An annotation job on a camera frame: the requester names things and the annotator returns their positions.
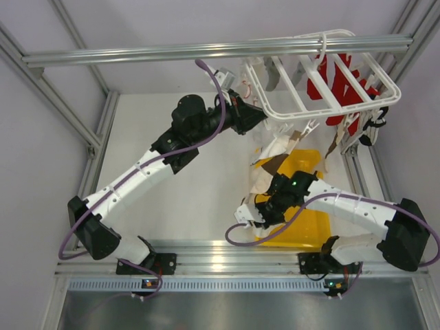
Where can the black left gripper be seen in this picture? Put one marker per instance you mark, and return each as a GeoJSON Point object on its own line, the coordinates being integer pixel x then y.
{"type": "Point", "coordinates": [245, 116]}

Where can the white plastic clip hanger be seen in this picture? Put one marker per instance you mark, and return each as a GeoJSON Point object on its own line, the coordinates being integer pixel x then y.
{"type": "Point", "coordinates": [331, 75]}

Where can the slotted cable duct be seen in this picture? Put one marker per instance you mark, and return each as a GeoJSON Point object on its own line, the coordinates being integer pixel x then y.
{"type": "Point", "coordinates": [207, 285]}

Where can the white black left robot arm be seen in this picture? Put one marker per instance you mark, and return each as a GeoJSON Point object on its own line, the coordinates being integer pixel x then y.
{"type": "Point", "coordinates": [93, 218]}

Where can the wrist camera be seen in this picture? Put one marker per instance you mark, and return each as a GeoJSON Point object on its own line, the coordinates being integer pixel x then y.
{"type": "Point", "coordinates": [248, 215]}
{"type": "Point", "coordinates": [225, 78]}

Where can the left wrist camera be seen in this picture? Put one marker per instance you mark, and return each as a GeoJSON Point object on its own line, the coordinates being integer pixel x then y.
{"type": "Point", "coordinates": [225, 78]}

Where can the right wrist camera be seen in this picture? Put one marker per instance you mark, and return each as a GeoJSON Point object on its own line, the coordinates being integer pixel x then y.
{"type": "Point", "coordinates": [248, 215]}

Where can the red christmas sock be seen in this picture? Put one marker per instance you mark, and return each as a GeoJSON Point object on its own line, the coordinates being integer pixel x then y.
{"type": "Point", "coordinates": [341, 89]}

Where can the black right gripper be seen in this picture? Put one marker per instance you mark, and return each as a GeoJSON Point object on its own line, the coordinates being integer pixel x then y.
{"type": "Point", "coordinates": [268, 221]}

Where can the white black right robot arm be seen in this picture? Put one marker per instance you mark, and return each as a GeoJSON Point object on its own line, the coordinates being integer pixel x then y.
{"type": "Point", "coordinates": [395, 232]}

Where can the grey sock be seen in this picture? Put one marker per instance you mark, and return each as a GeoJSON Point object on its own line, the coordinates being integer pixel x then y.
{"type": "Point", "coordinates": [272, 73]}

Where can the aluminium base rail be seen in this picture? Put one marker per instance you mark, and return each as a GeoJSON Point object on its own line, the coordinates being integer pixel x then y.
{"type": "Point", "coordinates": [215, 258]}

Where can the yellow plastic tray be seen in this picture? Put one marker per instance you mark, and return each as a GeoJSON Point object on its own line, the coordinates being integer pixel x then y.
{"type": "Point", "coordinates": [304, 230]}

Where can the brown beige ribbed sock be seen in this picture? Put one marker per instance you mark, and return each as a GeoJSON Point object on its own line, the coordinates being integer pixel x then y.
{"type": "Point", "coordinates": [272, 164]}

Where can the white striped sock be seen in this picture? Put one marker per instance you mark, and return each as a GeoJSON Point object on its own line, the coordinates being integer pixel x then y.
{"type": "Point", "coordinates": [277, 146]}
{"type": "Point", "coordinates": [260, 182]}

